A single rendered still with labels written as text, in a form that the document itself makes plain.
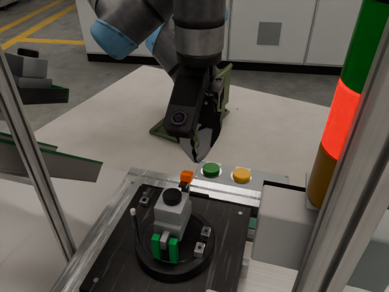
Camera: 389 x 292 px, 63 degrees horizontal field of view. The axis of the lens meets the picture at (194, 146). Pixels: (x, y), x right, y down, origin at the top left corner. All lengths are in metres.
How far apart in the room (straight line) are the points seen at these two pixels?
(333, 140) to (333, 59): 3.44
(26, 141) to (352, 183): 0.41
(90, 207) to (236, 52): 2.90
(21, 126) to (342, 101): 0.39
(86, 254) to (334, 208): 0.48
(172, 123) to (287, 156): 0.57
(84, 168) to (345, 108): 0.52
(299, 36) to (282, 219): 3.27
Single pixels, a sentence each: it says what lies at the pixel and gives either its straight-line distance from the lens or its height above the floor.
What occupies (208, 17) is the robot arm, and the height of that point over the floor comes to 1.33.
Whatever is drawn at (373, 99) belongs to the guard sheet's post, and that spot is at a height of 1.37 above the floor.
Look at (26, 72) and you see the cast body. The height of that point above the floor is 1.25.
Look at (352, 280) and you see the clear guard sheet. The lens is 0.31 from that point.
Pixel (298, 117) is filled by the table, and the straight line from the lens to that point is 1.17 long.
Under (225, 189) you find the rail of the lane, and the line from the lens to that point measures 0.70.
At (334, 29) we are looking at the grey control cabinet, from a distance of 3.56.
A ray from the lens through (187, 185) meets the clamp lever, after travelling 0.55.
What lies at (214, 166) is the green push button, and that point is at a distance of 0.73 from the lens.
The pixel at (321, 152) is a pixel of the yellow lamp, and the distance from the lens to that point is 0.25.
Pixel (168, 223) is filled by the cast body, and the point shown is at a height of 1.06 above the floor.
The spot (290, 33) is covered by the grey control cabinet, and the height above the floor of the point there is 0.42.
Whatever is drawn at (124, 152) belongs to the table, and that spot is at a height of 0.86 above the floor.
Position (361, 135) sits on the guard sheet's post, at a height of 1.35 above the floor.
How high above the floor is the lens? 1.45
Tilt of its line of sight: 37 degrees down
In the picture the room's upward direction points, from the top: straight up
